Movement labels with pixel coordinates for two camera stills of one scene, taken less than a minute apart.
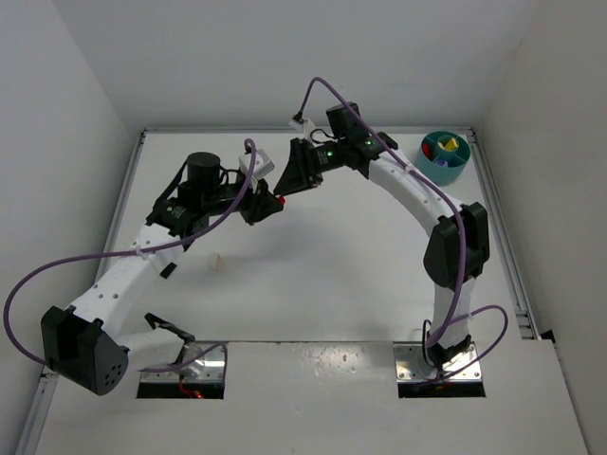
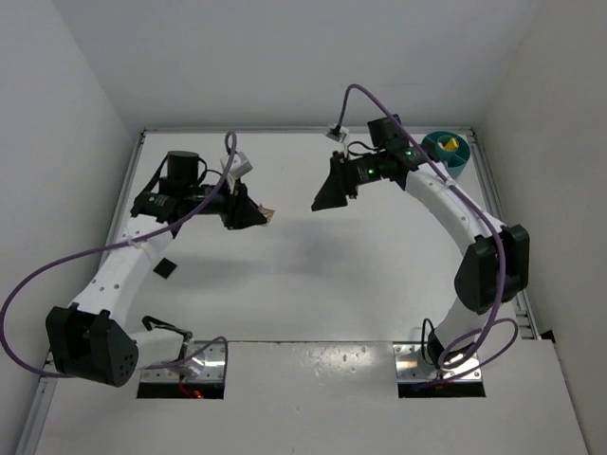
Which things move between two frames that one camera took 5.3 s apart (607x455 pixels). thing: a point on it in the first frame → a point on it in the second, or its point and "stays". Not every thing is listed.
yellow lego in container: (450, 146) stays
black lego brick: (168, 270) stays
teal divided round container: (443, 157) stays
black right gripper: (305, 163) → (342, 175)
